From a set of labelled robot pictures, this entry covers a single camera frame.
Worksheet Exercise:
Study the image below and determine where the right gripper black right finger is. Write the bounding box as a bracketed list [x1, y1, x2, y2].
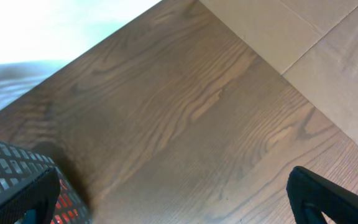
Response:
[287, 166, 358, 224]

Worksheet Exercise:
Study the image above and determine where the grey plastic basket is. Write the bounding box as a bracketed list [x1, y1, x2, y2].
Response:
[0, 141, 93, 224]

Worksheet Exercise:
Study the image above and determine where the orange spaghetti packet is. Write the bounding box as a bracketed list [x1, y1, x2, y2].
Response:
[50, 179, 81, 224]

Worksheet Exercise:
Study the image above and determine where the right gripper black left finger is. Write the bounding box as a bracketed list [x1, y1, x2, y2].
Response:
[0, 167, 60, 224]

